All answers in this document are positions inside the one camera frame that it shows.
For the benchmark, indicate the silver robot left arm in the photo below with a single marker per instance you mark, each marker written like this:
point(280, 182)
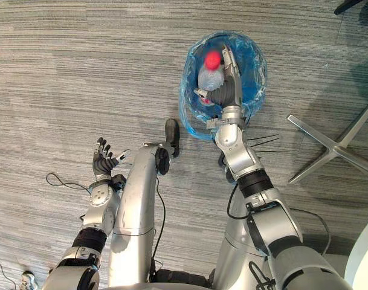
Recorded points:
point(93, 217)

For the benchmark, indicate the white round table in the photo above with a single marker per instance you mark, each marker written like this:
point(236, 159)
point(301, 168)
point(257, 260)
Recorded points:
point(362, 256)

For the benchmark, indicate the dark robot left foot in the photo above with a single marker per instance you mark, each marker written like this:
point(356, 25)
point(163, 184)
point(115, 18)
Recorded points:
point(172, 137)

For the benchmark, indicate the silver chair base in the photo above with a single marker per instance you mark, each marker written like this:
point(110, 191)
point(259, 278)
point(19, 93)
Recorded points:
point(337, 145)

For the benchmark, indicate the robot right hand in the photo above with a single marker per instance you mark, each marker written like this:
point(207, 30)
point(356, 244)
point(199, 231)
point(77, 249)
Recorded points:
point(229, 87)

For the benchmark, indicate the blue plastic bin bag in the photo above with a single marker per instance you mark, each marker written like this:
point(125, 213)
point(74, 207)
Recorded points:
point(256, 69)

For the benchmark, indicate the clear plastic bottle red cap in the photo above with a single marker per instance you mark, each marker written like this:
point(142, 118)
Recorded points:
point(210, 74)

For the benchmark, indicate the black chair leg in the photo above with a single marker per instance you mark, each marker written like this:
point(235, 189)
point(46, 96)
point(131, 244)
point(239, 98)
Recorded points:
point(351, 6)

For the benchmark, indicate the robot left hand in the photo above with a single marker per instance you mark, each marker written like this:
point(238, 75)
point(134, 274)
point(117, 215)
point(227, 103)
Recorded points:
point(102, 163)

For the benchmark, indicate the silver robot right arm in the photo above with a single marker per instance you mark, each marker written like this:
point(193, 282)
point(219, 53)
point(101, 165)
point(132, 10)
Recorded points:
point(262, 193)

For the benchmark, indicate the small trash bin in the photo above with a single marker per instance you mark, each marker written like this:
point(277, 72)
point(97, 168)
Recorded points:
point(250, 87)

